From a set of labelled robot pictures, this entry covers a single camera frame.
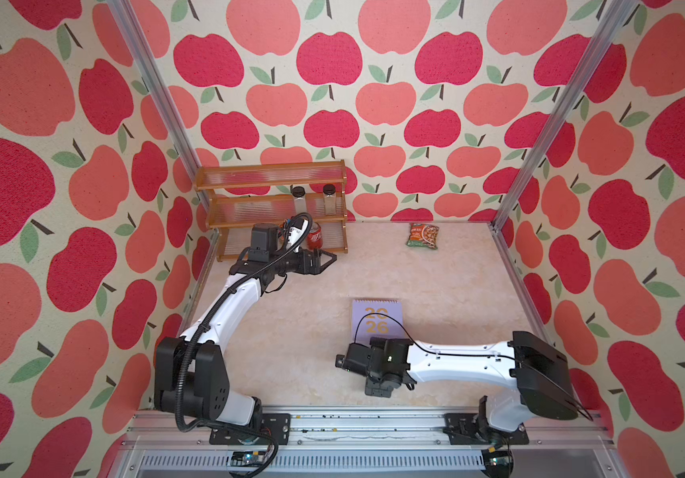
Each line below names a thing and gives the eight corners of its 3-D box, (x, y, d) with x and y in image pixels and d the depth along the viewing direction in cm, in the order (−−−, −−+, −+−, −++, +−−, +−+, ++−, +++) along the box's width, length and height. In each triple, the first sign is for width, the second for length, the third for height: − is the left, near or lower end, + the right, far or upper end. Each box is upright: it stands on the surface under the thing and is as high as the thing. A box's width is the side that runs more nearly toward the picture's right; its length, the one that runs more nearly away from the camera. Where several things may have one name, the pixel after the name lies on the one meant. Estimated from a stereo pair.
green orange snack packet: (406, 245, 116) (407, 239, 114) (408, 226, 123) (409, 220, 120) (436, 250, 115) (438, 244, 112) (437, 231, 121) (439, 225, 119)
